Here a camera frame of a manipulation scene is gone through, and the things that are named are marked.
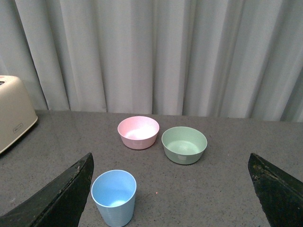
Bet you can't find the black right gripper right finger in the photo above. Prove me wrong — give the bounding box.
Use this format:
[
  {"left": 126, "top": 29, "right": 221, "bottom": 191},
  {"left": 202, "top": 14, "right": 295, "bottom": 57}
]
[{"left": 248, "top": 153, "right": 303, "bottom": 227}]

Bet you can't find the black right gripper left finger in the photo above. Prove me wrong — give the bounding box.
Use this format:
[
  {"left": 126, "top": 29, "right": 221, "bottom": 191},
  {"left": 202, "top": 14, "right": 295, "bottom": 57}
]
[{"left": 0, "top": 153, "right": 94, "bottom": 227}]

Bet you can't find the light blue plastic cup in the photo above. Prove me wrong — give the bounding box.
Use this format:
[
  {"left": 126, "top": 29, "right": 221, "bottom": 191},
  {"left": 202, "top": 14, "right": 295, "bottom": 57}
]
[{"left": 91, "top": 170, "right": 137, "bottom": 227}]

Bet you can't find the cream white toaster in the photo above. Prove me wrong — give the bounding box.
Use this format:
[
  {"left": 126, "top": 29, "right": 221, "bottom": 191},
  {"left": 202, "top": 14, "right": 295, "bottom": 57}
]
[{"left": 0, "top": 75, "right": 38, "bottom": 153}]

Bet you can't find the pink plastic bowl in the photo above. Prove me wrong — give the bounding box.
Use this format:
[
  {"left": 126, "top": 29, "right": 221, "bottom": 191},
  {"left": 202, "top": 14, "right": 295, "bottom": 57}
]
[{"left": 117, "top": 116, "right": 160, "bottom": 150}]

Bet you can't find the green plastic bowl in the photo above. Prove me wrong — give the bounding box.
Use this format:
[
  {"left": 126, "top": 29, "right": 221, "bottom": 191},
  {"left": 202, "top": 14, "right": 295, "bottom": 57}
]
[{"left": 161, "top": 126, "right": 208, "bottom": 165}]

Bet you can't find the grey pleated curtain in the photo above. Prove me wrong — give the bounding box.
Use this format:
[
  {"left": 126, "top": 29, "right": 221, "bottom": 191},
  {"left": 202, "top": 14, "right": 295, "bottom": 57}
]
[{"left": 0, "top": 0, "right": 303, "bottom": 122}]

